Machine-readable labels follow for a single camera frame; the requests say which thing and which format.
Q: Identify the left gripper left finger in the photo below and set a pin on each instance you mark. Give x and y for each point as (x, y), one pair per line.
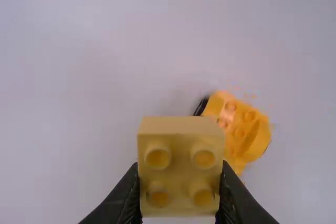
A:
(115, 197)

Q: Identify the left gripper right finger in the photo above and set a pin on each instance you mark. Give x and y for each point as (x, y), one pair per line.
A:
(236, 197)

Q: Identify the pale yellow toy brick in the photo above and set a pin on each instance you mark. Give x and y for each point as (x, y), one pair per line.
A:
(181, 134)

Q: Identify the yellow toy car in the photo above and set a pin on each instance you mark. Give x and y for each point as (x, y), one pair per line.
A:
(244, 129)

